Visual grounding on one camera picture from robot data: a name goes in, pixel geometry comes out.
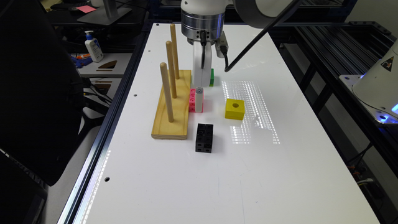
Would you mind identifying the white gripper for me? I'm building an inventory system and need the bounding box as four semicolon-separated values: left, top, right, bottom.
192;42;212;113

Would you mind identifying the pink interlocking cube block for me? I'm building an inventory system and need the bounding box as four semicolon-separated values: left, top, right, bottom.
189;88;196;113

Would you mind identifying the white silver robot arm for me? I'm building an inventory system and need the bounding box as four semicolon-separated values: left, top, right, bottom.
181;0;301;113

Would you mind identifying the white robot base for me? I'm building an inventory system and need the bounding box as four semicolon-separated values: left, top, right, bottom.
339;43;397;125

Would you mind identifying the green block with hole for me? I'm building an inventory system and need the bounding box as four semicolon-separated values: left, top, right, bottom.
209;68;215;86

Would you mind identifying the yellow block with hole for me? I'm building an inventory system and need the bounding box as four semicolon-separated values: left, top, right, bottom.
224;98;245;120

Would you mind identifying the black interlocking cube block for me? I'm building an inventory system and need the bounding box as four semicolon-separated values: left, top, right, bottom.
195;123;213;153

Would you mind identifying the front wooden peg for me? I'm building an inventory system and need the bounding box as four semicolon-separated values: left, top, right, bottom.
160;62;174;123

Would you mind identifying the wooden peg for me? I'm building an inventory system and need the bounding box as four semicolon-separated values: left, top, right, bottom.
165;40;177;98
170;23;180;80
160;62;174;123

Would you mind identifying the wooden peg base board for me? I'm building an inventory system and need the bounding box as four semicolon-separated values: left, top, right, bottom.
151;70;192;140

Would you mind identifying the middle wooden peg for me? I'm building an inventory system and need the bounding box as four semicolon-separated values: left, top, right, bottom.
165;40;177;98

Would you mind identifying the rear wooden peg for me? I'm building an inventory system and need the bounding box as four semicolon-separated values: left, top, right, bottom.
170;23;180;80

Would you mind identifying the white lotion pump bottle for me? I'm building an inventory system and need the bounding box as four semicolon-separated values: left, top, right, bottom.
85;30;104;62

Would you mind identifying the grey monitor stand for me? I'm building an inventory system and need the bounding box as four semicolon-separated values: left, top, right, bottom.
77;0;131;26

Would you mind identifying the blue orange tool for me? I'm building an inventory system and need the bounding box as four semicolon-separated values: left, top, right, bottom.
70;54;93;68

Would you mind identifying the pink sticky note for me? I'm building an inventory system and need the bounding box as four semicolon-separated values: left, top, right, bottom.
77;5;96;14

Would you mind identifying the black office chair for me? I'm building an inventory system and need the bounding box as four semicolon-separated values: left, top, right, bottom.
1;0;85;186

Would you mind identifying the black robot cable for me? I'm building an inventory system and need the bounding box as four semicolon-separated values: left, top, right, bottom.
223;0;302;73

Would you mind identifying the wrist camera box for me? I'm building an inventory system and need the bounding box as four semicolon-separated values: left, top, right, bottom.
215;31;228;58

